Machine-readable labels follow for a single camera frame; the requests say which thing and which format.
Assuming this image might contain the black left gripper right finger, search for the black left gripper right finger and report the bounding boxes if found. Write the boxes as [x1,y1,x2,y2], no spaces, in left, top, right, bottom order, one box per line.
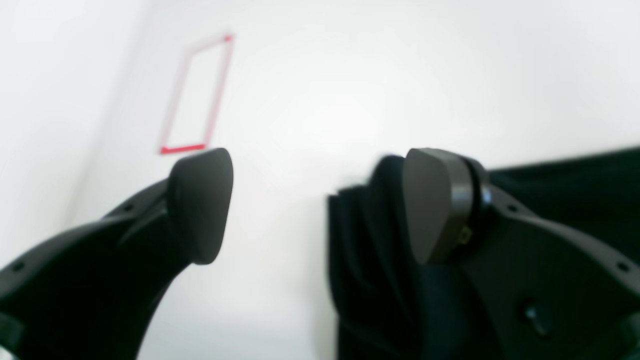
[402,148,640,360]

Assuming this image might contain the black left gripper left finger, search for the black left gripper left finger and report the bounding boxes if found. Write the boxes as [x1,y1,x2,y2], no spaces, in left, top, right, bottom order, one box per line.
[0,148,234,360]

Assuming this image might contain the black T-shirt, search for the black T-shirt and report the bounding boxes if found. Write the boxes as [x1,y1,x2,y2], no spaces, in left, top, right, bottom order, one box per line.
[327,148,639,360]

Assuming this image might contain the red warning sticker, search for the red warning sticker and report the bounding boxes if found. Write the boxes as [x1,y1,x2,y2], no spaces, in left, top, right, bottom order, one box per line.
[158,32,235,156]

